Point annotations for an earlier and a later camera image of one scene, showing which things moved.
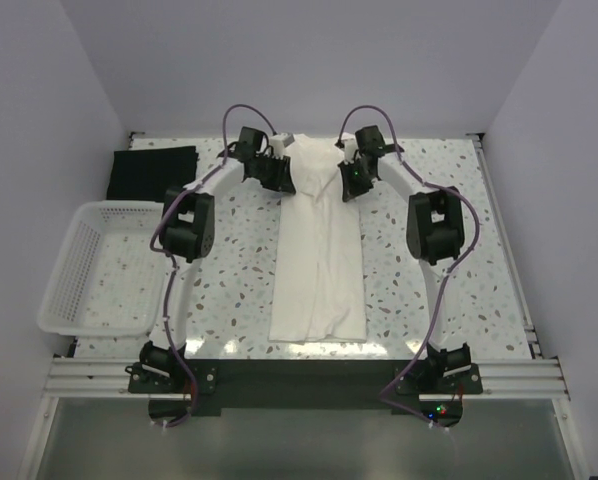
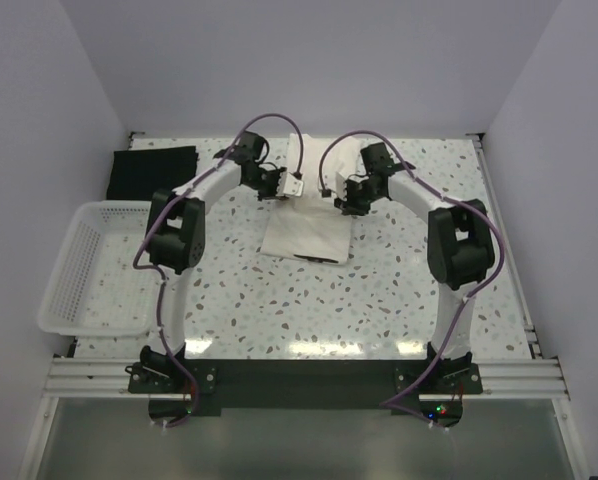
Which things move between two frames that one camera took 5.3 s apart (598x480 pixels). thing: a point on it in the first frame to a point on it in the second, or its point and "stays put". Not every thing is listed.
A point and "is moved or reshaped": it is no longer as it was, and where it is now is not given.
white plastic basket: (107, 281) stays put
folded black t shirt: (148, 174) stays put
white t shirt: (317, 283) is moved or reshaped
